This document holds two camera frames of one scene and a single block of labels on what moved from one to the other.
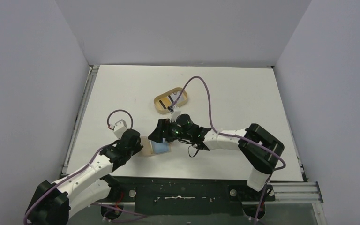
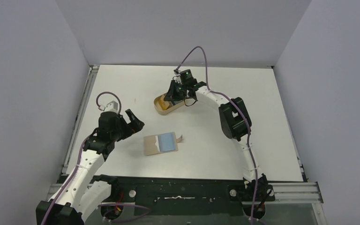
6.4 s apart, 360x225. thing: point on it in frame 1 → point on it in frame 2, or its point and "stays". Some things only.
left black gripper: (138, 147) → (131, 128)
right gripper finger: (161, 131) → (172, 94)
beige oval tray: (163, 101) stays
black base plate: (187, 195) stays
